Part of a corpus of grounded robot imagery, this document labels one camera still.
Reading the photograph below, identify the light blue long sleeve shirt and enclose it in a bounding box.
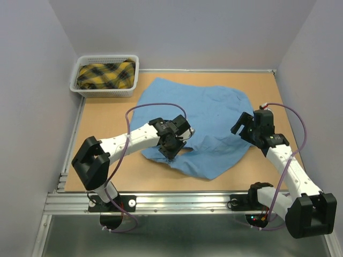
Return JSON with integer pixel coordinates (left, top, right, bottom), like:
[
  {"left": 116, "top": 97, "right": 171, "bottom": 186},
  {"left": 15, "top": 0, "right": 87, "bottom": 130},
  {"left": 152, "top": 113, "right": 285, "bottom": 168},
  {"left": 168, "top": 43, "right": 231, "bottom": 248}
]
[{"left": 131, "top": 78, "right": 253, "bottom": 180}]

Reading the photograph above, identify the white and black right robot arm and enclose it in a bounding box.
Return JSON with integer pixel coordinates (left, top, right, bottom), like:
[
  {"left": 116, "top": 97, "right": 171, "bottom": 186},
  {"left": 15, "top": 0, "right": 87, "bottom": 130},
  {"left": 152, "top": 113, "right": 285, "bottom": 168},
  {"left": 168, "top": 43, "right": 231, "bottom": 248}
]
[{"left": 227, "top": 107, "right": 337, "bottom": 239}]

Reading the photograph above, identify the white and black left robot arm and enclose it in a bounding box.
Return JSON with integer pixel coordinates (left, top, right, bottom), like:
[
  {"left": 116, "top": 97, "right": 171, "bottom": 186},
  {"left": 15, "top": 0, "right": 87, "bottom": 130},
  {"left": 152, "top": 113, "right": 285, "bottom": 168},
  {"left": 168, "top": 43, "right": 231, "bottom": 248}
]
[{"left": 71, "top": 115, "right": 195, "bottom": 213}]

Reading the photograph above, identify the white plastic basket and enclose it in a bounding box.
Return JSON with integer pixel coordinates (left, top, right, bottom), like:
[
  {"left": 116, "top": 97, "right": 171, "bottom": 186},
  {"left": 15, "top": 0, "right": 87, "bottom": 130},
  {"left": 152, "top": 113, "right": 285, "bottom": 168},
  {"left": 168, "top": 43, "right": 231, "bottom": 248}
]
[{"left": 70, "top": 55, "right": 139, "bottom": 98}]

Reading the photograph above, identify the yellow plaid shirt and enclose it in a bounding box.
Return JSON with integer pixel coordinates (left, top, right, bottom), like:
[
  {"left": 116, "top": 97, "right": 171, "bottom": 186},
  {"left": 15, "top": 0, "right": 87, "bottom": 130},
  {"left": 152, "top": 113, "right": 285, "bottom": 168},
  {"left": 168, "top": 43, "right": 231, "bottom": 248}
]
[{"left": 77, "top": 59, "right": 136, "bottom": 90}]

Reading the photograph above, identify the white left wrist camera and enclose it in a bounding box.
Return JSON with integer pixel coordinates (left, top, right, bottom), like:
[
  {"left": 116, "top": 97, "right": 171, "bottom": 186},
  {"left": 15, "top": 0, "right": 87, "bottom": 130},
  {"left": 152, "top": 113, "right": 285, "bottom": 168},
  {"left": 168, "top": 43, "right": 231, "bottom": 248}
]
[{"left": 187, "top": 127, "right": 195, "bottom": 140}]

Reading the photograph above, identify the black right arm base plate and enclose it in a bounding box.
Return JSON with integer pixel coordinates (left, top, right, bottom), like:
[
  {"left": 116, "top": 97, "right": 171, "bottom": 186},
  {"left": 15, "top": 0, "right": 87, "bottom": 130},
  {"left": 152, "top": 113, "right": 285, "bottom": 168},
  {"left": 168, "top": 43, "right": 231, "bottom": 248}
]
[{"left": 227, "top": 193, "right": 269, "bottom": 228}]

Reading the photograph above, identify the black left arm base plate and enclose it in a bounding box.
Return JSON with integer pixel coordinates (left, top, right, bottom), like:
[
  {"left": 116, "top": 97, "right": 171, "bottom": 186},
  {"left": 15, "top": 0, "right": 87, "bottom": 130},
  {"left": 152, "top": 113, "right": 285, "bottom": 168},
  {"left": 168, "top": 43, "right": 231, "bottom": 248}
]
[{"left": 88, "top": 194, "right": 138, "bottom": 228}]

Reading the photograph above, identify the aluminium mounting rail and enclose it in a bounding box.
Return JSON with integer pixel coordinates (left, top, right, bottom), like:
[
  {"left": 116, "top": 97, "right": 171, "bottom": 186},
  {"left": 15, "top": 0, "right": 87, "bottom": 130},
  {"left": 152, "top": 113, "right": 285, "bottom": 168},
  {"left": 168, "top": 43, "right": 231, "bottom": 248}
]
[{"left": 42, "top": 190, "right": 298, "bottom": 215}]

